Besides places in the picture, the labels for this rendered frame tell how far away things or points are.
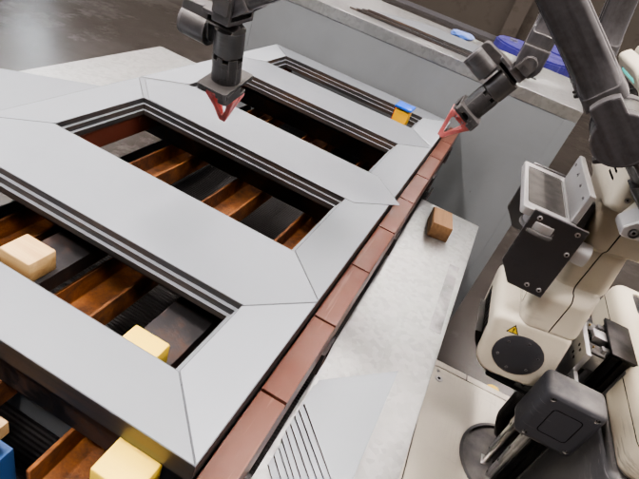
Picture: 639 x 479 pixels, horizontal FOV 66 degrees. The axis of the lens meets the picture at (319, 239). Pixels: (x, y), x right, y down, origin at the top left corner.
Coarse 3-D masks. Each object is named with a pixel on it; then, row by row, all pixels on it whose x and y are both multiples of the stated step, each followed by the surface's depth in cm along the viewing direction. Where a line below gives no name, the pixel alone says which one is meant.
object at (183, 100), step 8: (192, 88) 134; (168, 96) 126; (176, 96) 127; (184, 96) 129; (192, 96) 130; (200, 96) 132; (160, 104) 121; (168, 104) 122; (176, 104) 124; (184, 104) 125; (192, 104) 126; (200, 104) 128; (176, 112) 120
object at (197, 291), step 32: (288, 64) 185; (288, 96) 154; (352, 96) 180; (96, 128) 109; (192, 128) 119; (352, 128) 150; (256, 160) 115; (32, 192) 83; (320, 192) 112; (64, 224) 81; (96, 224) 80; (128, 256) 79; (352, 256) 95; (192, 288) 77; (224, 320) 75; (0, 352) 60; (192, 352) 68; (64, 384) 57; (96, 416) 57; (160, 448) 55; (192, 448) 55
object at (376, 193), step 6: (378, 180) 123; (372, 186) 119; (378, 186) 120; (384, 186) 121; (366, 192) 116; (372, 192) 117; (378, 192) 118; (384, 192) 119; (390, 192) 120; (360, 198) 113; (366, 198) 114; (372, 198) 115; (378, 198) 116; (384, 198) 116
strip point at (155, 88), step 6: (150, 84) 128; (156, 84) 129; (162, 84) 131; (168, 84) 132; (174, 84) 133; (150, 90) 125; (156, 90) 126; (162, 90) 127; (168, 90) 128; (174, 90) 130; (180, 90) 131; (150, 96) 123; (156, 96) 124
